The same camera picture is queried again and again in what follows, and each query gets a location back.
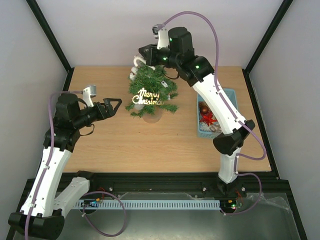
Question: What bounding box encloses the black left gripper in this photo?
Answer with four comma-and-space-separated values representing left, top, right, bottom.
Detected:
73, 98, 122, 129

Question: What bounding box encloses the white candy cane ornament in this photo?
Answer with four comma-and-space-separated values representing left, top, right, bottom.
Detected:
133, 54, 156, 70

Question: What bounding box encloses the silver glitter ball ornament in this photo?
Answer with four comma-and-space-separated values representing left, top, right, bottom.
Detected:
134, 103, 144, 111

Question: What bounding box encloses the gold glitter merry ornament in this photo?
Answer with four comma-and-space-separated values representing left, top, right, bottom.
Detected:
132, 87, 164, 106

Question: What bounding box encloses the fairy light wire string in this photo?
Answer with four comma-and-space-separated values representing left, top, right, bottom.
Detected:
132, 64, 176, 111

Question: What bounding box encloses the small green christmas tree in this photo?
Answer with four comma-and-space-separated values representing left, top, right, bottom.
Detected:
125, 65, 179, 118

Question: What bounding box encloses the light blue plastic basket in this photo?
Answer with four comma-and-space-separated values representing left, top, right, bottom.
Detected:
197, 94, 222, 139

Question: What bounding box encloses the white pompom ornament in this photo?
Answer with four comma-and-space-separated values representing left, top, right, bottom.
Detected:
129, 66, 138, 81

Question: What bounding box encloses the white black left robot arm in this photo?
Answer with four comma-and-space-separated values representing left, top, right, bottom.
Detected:
8, 91, 122, 240

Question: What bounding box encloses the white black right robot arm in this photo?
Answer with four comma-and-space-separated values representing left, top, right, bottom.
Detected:
138, 24, 255, 196

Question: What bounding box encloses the wooden tree base disc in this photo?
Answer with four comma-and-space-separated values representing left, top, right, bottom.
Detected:
142, 115, 161, 124

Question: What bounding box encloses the red bauble ornament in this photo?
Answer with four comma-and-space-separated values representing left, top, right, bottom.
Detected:
199, 105, 210, 115

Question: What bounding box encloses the red star ornament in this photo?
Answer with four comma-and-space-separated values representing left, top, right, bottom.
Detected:
199, 111, 218, 126

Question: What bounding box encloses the white snowflake ornament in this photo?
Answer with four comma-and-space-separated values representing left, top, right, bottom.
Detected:
199, 123, 212, 132

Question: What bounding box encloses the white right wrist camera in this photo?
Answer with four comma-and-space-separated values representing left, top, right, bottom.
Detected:
152, 23, 170, 50

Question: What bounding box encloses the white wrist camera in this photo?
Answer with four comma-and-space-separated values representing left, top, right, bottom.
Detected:
152, 23, 170, 50
82, 84, 97, 107

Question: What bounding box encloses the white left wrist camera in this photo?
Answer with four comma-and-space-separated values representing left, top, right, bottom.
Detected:
82, 84, 97, 107

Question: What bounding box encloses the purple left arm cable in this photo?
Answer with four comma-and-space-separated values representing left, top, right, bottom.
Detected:
24, 91, 128, 240

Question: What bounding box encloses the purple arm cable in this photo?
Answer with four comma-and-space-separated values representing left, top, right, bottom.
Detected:
159, 11, 266, 217
24, 91, 128, 240

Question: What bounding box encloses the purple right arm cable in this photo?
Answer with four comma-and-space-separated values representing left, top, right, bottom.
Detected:
159, 11, 266, 217

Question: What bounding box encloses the light blue cable duct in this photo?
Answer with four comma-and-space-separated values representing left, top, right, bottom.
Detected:
72, 199, 221, 210

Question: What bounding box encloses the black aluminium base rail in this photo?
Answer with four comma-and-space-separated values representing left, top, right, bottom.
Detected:
24, 171, 291, 198

